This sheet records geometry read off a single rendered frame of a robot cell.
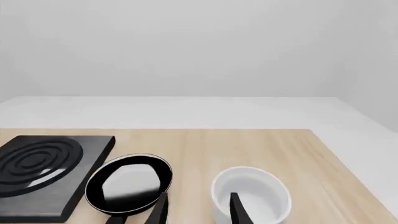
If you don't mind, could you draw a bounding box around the flat black stove plate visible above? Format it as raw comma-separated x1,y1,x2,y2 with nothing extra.
0,134,116,224

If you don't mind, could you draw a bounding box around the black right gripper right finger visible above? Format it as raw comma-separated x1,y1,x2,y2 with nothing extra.
229,192,256,224

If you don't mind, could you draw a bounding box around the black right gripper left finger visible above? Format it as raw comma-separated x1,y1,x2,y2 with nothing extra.
143,192,169,224

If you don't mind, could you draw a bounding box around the white bowl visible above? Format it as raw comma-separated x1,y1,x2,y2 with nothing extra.
211,166,292,224

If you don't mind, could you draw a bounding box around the black frying pan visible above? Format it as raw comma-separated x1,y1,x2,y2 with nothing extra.
85,153,174,224

